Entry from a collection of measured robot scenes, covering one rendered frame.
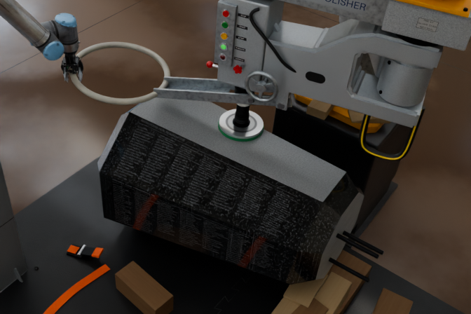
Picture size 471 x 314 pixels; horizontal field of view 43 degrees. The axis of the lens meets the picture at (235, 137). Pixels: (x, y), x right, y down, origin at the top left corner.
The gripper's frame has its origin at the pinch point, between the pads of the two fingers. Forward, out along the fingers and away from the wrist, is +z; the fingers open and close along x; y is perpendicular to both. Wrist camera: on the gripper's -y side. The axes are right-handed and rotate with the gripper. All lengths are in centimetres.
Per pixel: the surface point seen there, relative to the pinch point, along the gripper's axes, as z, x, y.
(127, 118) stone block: 7.6, 25.6, 21.3
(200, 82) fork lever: -10, 61, 16
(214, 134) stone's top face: 4, 66, 39
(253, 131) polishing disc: 1, 84, 40
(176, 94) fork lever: -7, 49, 22
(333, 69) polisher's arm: -49, 108, 59
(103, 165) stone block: 24.9, 13.6, 35.6
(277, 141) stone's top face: 3, 95, 45
